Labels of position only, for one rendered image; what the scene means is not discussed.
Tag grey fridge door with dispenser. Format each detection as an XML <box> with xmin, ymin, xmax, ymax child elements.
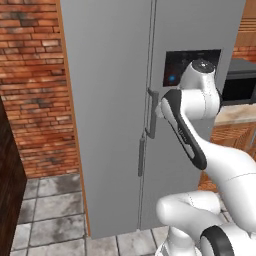
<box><xmin>138</xmin><ymin>0</ymin><xmax>247</xmax><ymax>231</ymax></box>

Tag grey fridge door handle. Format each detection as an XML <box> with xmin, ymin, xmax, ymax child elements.
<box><xmin>144</xmin><ymin>87</ymin><xmax>160</xmax><ymax>140</ymax></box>
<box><xmin>137</xmin><ymin>132</ymin><xmax>147</xmax><ymax>178</ymax></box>

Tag black microwave oven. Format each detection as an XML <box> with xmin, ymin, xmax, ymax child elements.
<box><xmin>221</xmin><ymin>58</ymin><xmax>256</xmax><ymax>107</ymax></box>

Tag wooden fridge surround panel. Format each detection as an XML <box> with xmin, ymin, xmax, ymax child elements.
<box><xmin>55</xmin><ymin>0</ymin><xmax>92</xmax><ymax>238</ymax></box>

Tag dark wooden cabinet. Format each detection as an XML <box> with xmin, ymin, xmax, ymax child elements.
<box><xmin>0</xmin><ymin>96</ymin><xmax>28</xmax><ymax>256</ymax></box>

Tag wooden base cupboards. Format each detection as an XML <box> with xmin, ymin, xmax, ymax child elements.
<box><xmin>198</xmin><ymin>121</ymin><xmax>256</xmax><ymax>194</ymax></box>

